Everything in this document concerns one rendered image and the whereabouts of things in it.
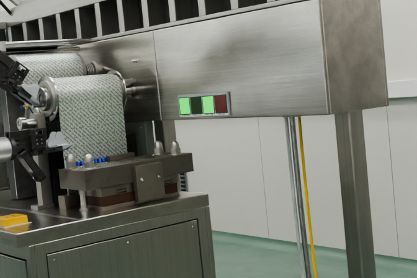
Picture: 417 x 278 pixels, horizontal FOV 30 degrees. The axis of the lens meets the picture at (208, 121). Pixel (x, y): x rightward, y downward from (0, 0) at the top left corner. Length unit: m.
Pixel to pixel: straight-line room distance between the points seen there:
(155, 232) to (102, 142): 0.37
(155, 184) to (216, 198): 3.79
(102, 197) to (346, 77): 0.81
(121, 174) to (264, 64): 0.56
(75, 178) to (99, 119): 0.28
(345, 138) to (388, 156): 2.73
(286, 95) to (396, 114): 2.76
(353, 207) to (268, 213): 3.56
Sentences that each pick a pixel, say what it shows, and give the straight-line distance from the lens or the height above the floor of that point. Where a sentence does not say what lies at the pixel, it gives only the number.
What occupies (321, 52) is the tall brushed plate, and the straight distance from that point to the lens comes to 2.02.
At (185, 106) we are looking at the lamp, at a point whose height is 1.18.
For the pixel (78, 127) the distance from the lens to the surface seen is 2.52.
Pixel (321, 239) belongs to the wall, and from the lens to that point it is 5.43.
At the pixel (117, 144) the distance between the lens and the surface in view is 2.60.
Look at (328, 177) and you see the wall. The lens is 5.28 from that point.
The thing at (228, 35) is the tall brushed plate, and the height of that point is 1.38.
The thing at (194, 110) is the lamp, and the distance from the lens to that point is 2.42.
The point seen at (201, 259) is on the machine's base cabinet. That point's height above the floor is 0.70.
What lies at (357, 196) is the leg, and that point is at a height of 0.90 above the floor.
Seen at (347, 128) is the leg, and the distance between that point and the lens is 2.19.
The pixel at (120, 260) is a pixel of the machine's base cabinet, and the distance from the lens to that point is 2.33.
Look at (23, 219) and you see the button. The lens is 2.30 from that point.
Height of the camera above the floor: 1.26
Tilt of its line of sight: 3 degrees down
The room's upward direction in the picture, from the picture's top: 5 degrees counter-clockwise
